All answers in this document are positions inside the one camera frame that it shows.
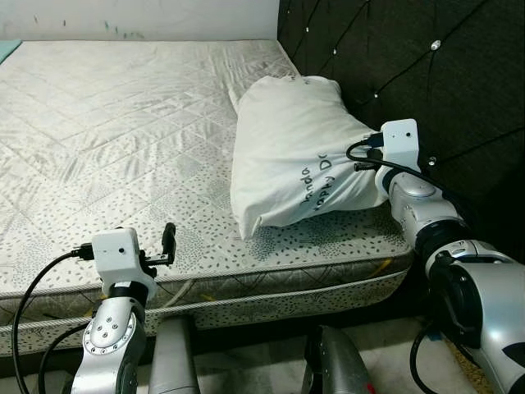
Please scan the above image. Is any dark bed frame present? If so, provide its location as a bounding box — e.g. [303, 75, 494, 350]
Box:
[0, 275, 431, 366]

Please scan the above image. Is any dark grey tufted headboard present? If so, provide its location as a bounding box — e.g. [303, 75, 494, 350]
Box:
[276, 0, 525, 263]

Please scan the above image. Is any white printed pillow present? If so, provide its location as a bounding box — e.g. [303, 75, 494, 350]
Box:
[230, 76, 390, 241]

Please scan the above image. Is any silver robot leg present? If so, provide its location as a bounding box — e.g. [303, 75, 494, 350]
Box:
[148, 316, 202, 394]
[304, 324, 374, 394]

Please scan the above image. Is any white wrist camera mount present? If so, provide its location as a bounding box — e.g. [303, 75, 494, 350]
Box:
[90, 228, 157, 300]
[373, 119, 421, 173]

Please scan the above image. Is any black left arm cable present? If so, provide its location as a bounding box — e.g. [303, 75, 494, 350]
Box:
[12, 246, 95, 394]

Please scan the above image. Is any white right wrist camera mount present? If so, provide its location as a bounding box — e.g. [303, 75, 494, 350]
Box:
[373, 119, 421, 173]

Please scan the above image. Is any silver right robot leg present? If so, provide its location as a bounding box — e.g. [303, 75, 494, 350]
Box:
[304, 324, 374, 394]

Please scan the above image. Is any white quilted mattress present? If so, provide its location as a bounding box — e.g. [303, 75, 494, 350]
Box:
[0, 39, 415, 329]

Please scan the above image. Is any silver left robot leg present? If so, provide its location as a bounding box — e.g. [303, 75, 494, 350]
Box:
[148, 316, 202, 394]

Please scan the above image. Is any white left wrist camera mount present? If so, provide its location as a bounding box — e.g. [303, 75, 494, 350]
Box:
[90, 228, 157, 300]

